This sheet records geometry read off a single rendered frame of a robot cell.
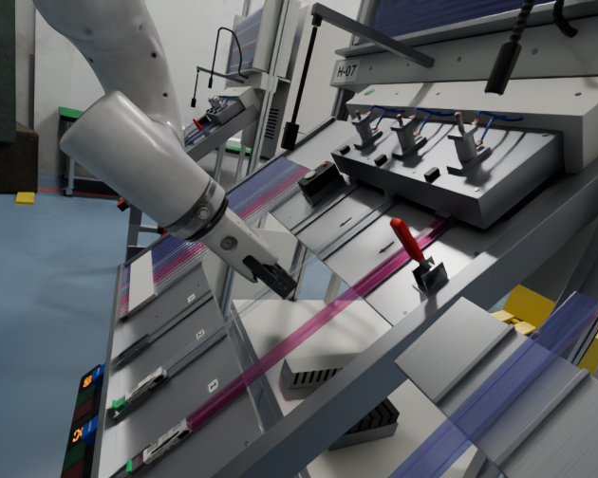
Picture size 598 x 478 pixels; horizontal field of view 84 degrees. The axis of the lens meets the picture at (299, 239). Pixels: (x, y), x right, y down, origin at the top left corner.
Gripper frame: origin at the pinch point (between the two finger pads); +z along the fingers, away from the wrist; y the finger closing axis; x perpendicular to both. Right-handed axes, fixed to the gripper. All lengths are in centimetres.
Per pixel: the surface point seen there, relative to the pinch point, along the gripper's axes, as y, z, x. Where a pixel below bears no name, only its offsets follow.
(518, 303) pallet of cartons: 106, 276, -106
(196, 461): -15.4, -2.1, 18.9
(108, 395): 2.3, -5.9, 29.4
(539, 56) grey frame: -6.7, 0.0, -47.8
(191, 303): 12.0, -1.6, 15.1
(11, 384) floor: 89, 8, 109
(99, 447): -6.1, -6.2, 29.7
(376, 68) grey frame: 32, 0, -48
